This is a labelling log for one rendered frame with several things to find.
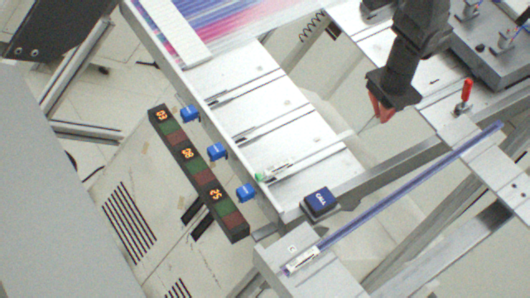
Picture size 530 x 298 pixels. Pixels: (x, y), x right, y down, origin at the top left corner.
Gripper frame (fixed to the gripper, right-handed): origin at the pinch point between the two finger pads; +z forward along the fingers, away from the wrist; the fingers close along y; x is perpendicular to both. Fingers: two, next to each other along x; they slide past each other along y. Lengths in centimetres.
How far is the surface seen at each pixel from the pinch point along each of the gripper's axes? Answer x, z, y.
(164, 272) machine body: 34, 66, 22
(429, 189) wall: -110, 148, 46
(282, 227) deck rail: 29.1, 6.4, -9.5
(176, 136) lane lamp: 35.6, 7.3, 18.8
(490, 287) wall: -105, 154, -1
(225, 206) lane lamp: 35.6, 7.4, -0.1
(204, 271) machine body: 28, 57, 14
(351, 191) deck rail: 14.4, 3.6, -10.2
